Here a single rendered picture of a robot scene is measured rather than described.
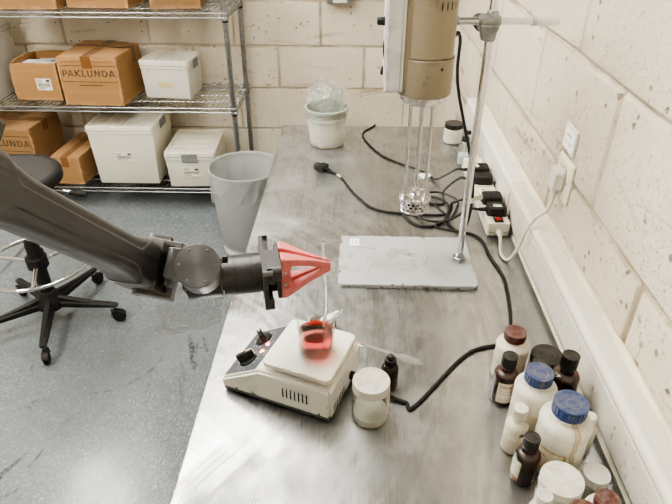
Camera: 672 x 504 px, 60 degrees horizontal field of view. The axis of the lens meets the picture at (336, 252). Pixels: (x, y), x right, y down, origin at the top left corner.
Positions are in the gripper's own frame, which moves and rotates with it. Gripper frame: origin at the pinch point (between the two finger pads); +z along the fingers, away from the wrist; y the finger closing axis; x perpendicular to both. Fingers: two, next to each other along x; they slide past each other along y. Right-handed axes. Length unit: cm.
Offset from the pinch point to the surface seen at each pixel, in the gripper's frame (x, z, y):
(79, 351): 102, -75, 107
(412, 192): 8.2, 24.7, 35.2
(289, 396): 22.4, -6.5, -3.3
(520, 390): 17.3, 27.4, -13.3
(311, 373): 17.2, -2.9, -4.1
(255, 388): 23.1, -11.7, 0.1
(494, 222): 22, 49, 43
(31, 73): 33, -104, 235
